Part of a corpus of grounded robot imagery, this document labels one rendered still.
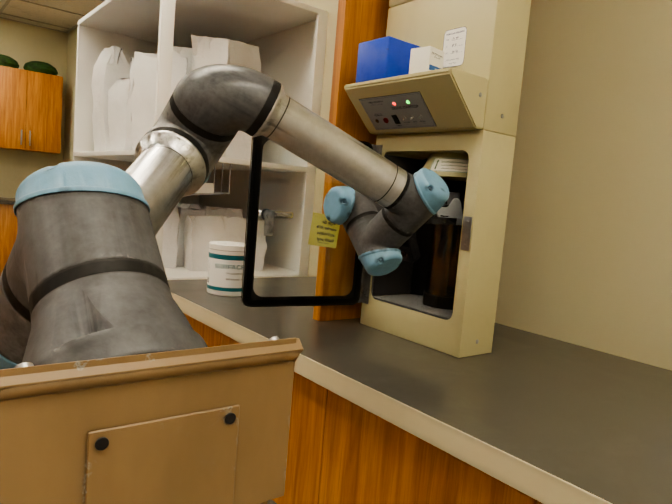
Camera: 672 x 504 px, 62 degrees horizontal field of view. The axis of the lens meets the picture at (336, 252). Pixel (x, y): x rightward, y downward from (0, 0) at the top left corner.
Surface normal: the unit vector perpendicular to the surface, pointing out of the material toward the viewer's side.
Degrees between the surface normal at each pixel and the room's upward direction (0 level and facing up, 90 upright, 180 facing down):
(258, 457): 90
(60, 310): 49
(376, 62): 90
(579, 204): 90
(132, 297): 28
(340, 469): 90
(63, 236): 57
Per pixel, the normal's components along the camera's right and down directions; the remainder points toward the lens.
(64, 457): 0.61, 0.13
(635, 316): -0.79, 0.00
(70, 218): 0.00, -0.51
